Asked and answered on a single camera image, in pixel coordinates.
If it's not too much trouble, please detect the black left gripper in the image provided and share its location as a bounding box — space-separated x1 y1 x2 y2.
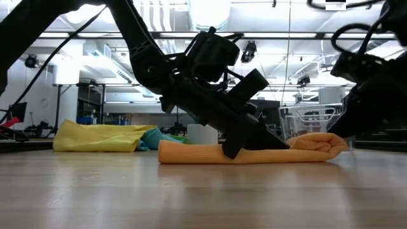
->
158 75 291 160

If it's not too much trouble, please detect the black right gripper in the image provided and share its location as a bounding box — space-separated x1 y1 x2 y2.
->
327 57 407 139

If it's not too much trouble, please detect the clear plastic basket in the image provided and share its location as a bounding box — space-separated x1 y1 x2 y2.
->
279 103 355 152

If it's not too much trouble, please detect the orange microfiber towel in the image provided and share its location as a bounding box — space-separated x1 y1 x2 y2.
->
158 132 350 165

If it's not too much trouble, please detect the green microfiber towel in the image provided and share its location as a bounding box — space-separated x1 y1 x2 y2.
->
165 133 191 144

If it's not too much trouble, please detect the blue microfiber towel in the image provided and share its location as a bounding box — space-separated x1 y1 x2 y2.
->
136 127 184 151

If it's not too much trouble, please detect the yellow microfiber towel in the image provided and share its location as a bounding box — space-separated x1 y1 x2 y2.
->
52 118 158 153

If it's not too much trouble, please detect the wide black monitor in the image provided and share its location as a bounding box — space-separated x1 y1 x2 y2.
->
251 100 282 128

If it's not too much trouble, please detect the potted plant in white pot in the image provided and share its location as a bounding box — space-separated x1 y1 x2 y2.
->
186 123 220 146

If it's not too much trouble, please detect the black overhead light bar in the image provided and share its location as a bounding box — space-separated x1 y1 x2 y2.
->
36 31 397 41

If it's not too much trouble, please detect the black shelving unit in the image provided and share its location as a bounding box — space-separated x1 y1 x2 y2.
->
76 83 106 125

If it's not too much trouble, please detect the black background equipment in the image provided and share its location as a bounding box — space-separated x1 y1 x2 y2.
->
24 120 55 138

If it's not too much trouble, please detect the small black tilted monitor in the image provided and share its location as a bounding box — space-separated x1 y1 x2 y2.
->
9 101 28 123

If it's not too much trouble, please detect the red flat object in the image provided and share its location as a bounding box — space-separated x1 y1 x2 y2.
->
0 116 20 128

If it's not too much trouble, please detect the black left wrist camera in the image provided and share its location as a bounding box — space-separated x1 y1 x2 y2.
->
226 67 270 104

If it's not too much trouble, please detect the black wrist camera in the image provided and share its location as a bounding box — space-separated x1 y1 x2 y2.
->
329 50 382 84
226 67 270 104

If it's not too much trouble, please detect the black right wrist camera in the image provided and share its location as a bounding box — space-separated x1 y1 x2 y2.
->
329 50 382 84

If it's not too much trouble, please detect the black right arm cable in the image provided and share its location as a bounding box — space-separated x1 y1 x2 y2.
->
307 0 392 53

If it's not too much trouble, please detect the thin hanging black cable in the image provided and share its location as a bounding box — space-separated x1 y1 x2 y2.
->
280 0 292 106

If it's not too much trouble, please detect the silver ventilation duct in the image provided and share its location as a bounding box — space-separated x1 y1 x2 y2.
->
187 0 232 31

